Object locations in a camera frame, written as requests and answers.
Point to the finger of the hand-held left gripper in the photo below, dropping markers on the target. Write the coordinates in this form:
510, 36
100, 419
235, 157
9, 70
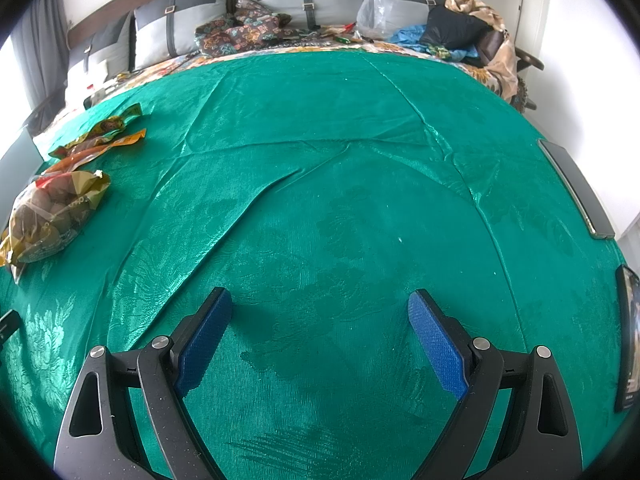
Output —
9, 327

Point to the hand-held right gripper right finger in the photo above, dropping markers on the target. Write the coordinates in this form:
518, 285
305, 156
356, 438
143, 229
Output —
437, 345

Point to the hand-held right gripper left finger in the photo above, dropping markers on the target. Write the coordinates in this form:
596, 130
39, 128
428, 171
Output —
202, 345

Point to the gold snack bag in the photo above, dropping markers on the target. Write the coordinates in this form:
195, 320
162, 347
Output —
50, 215

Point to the orange snack packet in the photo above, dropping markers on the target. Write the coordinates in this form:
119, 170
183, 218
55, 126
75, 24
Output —
112, 141

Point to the green and gold snack packet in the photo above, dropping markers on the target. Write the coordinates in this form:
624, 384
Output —
112, 122

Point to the green satin bedspread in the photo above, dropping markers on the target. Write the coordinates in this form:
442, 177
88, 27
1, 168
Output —
325, 210

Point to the black smartphone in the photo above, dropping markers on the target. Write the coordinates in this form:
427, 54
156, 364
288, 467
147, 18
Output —
629, 340

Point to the grey smartphone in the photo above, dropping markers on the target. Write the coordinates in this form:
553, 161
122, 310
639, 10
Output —
575, 187

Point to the black chair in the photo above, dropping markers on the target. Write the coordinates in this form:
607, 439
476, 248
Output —
42, 110

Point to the white cloth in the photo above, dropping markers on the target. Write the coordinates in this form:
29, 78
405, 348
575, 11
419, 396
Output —
85, 85

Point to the floral bedsheet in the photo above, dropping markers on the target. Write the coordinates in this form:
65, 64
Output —
165, 65

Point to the grey curtain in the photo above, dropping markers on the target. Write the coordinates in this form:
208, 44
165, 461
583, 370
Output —
40, 45

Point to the dark armchair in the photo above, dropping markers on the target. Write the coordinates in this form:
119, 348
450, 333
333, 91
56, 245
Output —
530, 60

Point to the blue cloth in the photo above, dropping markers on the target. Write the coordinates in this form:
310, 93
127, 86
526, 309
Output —
407, 35

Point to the dark floral quilt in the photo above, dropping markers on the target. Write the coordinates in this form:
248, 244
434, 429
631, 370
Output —
240, 30

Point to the black bag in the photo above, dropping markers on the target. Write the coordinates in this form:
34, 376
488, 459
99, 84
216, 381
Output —
455, 27

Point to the clear plastic bag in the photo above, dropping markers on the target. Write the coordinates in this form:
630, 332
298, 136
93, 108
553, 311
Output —
375, 10

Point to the white door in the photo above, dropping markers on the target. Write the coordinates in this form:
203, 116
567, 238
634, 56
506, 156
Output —
540, 0

